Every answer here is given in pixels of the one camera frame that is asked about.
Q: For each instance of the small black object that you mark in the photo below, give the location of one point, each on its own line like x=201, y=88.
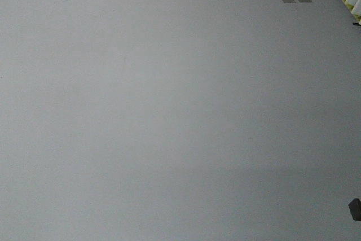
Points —
x=355, y=209

